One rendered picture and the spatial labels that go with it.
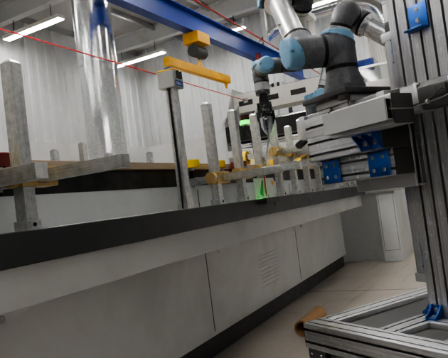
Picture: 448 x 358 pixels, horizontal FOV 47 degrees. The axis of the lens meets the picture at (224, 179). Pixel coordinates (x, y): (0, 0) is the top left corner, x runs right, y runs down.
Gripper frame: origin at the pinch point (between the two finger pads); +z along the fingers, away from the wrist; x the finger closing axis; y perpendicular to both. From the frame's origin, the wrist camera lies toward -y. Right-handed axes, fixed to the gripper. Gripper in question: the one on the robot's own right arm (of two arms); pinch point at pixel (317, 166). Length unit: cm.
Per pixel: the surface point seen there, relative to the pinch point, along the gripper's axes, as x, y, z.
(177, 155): -82, -28, -8
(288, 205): 18.6, -24.8, 17.3
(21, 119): -154, -26, -15
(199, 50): 401, -262, -214
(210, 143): -56, -27, -14
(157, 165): -70, -45, -7
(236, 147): -30.8, -27.4, -13.1
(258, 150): -5.8, -27.1, -12.3
